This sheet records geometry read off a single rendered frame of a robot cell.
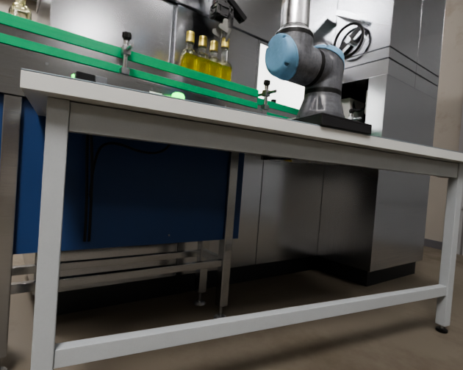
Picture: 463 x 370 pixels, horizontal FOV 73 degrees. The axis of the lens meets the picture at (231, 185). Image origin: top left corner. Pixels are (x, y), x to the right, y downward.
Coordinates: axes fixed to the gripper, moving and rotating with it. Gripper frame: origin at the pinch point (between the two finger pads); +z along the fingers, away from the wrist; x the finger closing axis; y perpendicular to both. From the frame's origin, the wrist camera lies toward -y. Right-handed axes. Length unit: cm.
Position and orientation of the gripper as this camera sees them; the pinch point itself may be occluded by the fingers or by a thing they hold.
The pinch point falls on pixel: (225, 40)
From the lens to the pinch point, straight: 151.9
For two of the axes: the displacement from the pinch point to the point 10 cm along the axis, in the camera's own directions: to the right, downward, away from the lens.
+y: -8.5, -0.7, -5.2
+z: -0.9, 10.0, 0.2
